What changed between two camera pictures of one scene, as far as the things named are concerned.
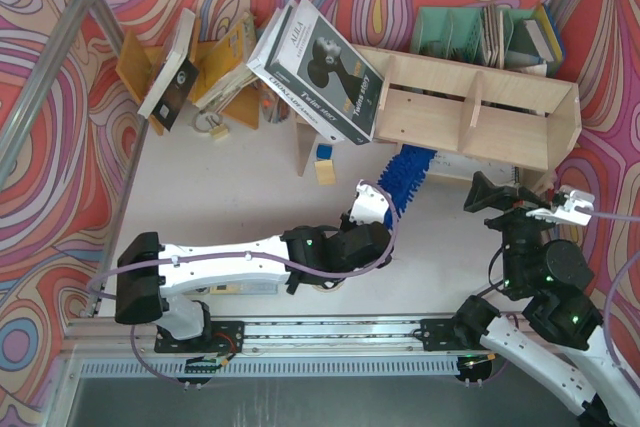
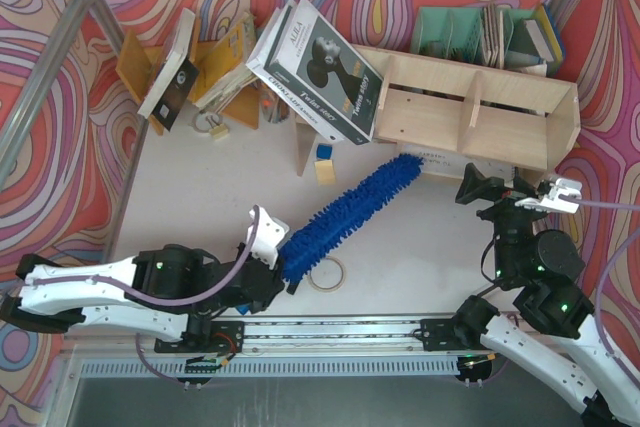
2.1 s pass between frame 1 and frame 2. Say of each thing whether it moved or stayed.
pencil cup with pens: stayed
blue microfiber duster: moved
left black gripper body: moved
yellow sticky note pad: stayed
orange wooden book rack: stayed
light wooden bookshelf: stayed
